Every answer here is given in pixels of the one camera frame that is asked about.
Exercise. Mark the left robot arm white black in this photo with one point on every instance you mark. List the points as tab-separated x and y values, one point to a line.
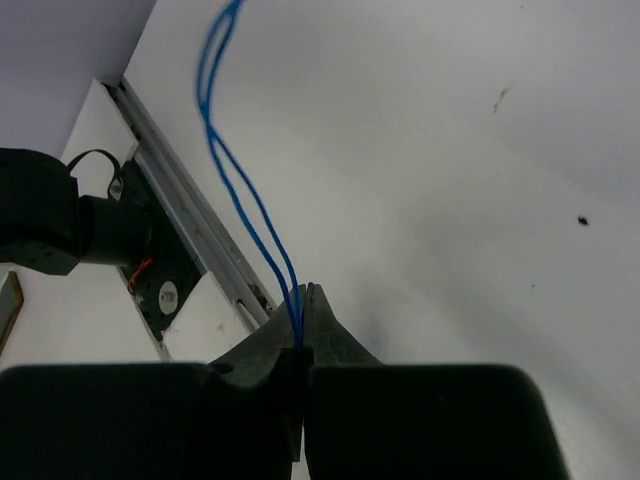
48	227

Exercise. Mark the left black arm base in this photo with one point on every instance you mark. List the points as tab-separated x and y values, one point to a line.
167	274

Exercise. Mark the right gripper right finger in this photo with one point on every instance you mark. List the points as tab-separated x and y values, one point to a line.
368	420

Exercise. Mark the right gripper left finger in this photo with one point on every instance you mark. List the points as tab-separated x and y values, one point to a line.
144	421

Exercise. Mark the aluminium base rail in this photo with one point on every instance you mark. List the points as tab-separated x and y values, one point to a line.
200	229

